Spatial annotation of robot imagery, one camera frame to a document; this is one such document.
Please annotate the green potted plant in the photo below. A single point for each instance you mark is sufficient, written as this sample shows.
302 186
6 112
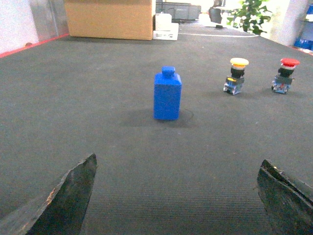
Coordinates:
250 16

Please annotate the red mushroom push button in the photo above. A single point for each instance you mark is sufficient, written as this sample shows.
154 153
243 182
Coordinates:
283 79

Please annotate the white small box on top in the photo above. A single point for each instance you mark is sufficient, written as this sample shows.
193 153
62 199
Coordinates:
163 21

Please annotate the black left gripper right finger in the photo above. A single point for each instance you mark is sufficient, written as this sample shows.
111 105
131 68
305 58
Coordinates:
288 201

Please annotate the large cardboard box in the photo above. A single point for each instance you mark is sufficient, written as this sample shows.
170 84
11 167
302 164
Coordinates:
112 19

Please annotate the yellow mushroom push button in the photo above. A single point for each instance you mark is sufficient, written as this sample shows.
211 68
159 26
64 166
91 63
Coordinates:
234 83

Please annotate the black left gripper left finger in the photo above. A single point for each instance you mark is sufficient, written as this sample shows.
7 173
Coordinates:
60 211

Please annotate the blue bottle-shaped part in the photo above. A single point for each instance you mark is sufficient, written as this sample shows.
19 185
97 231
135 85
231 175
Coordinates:
167 94

